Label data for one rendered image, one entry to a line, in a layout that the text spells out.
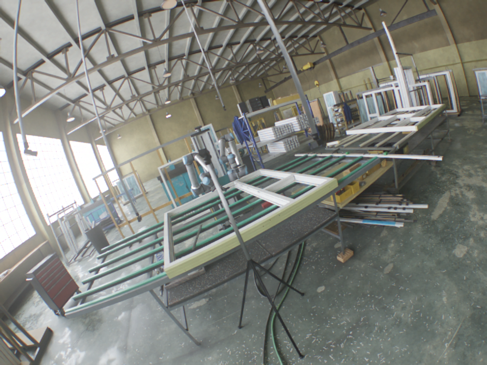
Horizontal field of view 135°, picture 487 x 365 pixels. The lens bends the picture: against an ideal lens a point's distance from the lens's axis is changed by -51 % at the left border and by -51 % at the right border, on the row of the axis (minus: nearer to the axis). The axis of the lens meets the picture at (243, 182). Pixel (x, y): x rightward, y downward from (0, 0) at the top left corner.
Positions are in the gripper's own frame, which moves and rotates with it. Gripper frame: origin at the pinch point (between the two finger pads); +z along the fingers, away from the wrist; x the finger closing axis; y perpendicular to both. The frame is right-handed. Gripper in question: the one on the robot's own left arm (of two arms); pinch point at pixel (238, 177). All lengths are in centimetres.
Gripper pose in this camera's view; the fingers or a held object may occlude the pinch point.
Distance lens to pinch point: 285.2
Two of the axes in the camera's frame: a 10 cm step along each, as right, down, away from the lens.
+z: 3.5, 9.1, 2.4
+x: 3.6, 1.1, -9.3
